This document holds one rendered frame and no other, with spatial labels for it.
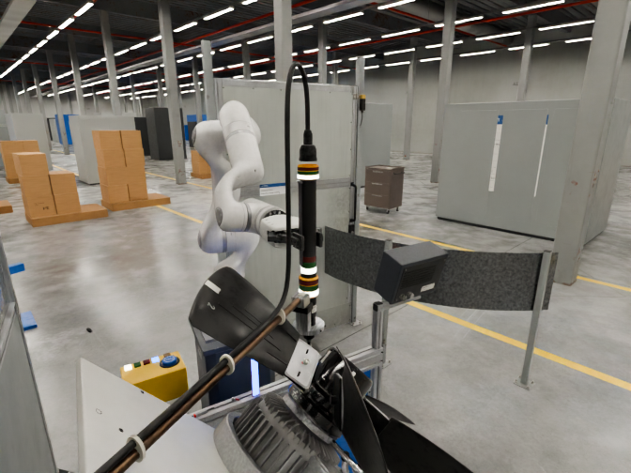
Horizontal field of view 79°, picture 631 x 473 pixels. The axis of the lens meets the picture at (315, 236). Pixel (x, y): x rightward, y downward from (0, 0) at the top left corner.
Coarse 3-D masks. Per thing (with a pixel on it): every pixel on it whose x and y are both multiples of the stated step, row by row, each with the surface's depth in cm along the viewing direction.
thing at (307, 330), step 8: (296, 296) 80; (304, 296) 80; (304, 304) 79; (312, 304) 82; (296, 312) 81; (304, 312) 80; (296, 320) 83; (304, 320) 82; (320, 320) 88; (296, 328) 84; (304, 328) 83; (312, 328) 84; (320, 328) 85
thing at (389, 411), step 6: (366, 396) 91; (372, 402) 94; (378, 402) 94; (378, 408) 99; (384, 408) 98; (390, 408) 97; (384, 414) 103; (390, 414) 102; (396, 414) 100; (402, 414) 98; (402, 420) 104; (408, 420) 101
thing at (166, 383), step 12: (180, 360) 110; (120, 372) 106; (132, 372) 105; (144, 372) 105; (156, 372) 105; (168, 372) 105; (180, 372) 107; (132, 384) 101; (144, 384) 102; (156, 384) 104; (168, 384) 106; (180, 384) 108; (156, 396) 105; (168, 396) 107
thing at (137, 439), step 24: (288, 72) 66; (288, 96) 65; (288, 120) 66; (288, 144) 67; (288, 168) 68; (288, 192) 70; (288, 216) 71; (288, 240) 72; (288, 264) 73; (288, 288) 74; (168, 408) 47; (144, 432) 44; (120, 456) 41; (144, 456) 43
